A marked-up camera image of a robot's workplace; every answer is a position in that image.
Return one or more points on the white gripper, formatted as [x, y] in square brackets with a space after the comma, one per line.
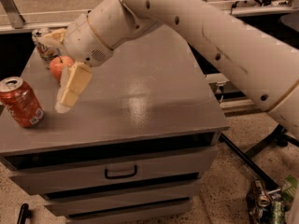
[81, 42]

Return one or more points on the red coke can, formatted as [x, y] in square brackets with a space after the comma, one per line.
[20, 101]

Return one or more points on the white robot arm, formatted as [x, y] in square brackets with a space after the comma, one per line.
[265, 69]

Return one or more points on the green and white soda can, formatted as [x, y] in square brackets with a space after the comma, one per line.
[47, 54]

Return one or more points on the red apple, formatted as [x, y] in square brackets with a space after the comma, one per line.
[57, 65]

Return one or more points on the grey drawer cabinet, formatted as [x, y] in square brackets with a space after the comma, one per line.
[149, 106]

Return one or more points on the black object on floor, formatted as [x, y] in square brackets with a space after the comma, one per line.
[24, 214]

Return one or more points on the pile of crushed cans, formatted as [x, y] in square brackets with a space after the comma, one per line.
[270, 206]

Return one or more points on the black drawer handle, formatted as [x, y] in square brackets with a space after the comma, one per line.
[110, 174]

